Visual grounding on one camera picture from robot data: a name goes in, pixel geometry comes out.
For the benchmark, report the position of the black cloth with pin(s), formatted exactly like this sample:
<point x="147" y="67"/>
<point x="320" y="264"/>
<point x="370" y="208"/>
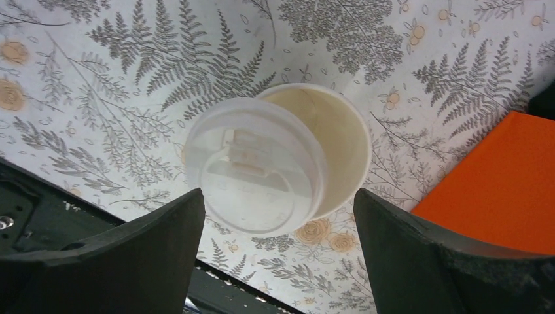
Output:
<point x="542" y="105"/>

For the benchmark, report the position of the green paper cup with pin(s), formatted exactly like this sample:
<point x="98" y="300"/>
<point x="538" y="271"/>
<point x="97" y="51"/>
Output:
<point x="340" y="130"/>

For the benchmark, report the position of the orange paper bag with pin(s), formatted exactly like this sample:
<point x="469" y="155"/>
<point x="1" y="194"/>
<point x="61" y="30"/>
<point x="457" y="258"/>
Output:
<point x="502" y="192"/>

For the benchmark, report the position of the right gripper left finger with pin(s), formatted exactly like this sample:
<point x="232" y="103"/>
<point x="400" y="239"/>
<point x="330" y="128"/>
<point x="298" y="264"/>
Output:
<point x="142" y="266"/>

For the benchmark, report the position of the white plastic lid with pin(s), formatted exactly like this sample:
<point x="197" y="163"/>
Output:
<point x="261" y="170"/>

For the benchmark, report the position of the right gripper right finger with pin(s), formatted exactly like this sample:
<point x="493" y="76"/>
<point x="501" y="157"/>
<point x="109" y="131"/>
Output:
<point x="416" y="266"/>

